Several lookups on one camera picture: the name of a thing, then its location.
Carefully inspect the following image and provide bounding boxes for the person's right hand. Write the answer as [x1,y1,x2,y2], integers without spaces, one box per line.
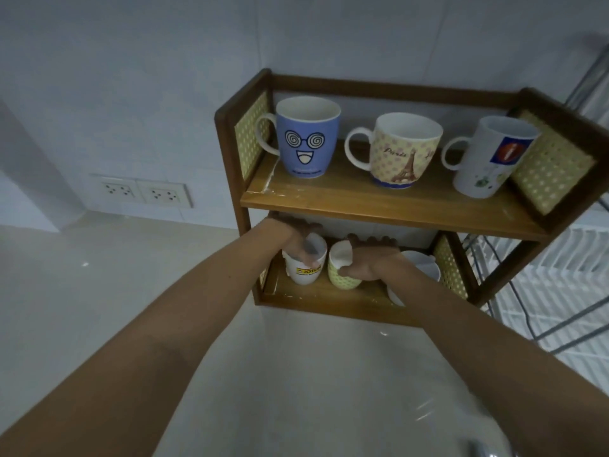
[339,234,405,283]

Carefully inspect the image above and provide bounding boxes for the person's left hand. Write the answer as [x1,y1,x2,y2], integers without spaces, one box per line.
[266,216,324,263]

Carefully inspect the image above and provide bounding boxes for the green patterned anchor mug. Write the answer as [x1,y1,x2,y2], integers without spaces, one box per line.
[327,240,365,291]

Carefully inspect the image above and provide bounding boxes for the wooden shelf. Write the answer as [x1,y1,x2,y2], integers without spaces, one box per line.
[214,67,609,329]

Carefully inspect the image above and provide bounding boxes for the blue cartoon face mug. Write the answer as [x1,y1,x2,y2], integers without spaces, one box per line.
[255,95,343,180]

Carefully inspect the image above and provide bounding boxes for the beige Paris Eiffel mug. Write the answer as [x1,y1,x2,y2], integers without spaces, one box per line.
[344,112,445,190]

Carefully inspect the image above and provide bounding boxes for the white mug blue red logo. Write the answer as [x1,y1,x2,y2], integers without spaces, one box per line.
[440,114,542,200]

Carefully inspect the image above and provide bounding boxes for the white two-tier dish rack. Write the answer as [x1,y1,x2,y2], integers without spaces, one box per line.
[459,42,609,397]

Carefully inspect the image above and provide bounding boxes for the person's right forearm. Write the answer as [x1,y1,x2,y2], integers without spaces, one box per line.
[376,251,609,457]

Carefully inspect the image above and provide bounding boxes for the person's left forearm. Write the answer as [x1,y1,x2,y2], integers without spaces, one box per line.
[0,218,298,457]

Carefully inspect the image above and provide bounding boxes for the white power socket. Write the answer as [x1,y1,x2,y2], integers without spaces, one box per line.
[137,181,192,209]
[96,177,140,203]

